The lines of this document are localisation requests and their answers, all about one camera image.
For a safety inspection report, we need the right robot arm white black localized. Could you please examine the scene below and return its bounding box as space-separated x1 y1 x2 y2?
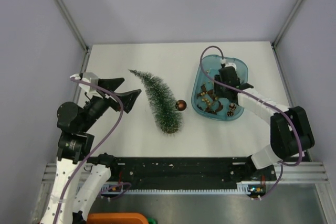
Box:
214 64 315 180

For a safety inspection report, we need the pine cone ornament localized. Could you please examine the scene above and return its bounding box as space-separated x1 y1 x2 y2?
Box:
228 103 237 111

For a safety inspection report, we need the orange plastic bin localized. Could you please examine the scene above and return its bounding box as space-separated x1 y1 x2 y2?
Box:
87 212 149 224

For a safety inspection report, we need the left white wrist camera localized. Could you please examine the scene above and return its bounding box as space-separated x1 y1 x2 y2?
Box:
70 72 99 94

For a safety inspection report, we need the small green christmas tree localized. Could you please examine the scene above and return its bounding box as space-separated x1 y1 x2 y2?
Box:
130 70 183 134

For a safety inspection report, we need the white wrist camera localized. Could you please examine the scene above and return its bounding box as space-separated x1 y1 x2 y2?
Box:
218 59 237 73
70 72 99 94

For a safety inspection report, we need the dark red ball ornament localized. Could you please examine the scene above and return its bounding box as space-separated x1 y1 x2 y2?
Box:
175 100 187 111

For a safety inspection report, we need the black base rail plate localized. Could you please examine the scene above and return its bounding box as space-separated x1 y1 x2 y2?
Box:
108 157 277 184

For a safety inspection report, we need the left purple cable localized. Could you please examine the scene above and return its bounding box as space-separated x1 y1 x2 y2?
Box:
52 76 132 224

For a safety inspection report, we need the right aluminium frame post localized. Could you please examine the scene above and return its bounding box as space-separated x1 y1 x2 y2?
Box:
271 0 306 50

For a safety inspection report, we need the white cable duct strip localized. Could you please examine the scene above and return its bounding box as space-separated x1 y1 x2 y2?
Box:
99 184 251 197

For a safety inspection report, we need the green object at bottom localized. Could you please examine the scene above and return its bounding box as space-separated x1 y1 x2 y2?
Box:
147 218 157 224

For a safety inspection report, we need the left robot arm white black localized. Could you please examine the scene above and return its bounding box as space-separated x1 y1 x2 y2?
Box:
40 72 141 223

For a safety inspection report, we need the left aluminium frame post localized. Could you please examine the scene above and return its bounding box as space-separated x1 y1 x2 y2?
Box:
54 0 89 52

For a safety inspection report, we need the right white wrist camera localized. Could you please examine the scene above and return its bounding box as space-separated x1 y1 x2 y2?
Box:
218 59 237 73

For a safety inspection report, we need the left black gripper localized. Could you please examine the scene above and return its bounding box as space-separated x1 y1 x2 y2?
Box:
80 77 140 131

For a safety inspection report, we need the teal plastic tray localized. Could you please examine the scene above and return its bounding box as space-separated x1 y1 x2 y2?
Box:
191 55 244 121

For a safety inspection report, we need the aluminium frame post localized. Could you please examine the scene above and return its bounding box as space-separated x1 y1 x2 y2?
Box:
54 0 89 52
271 0 306 50

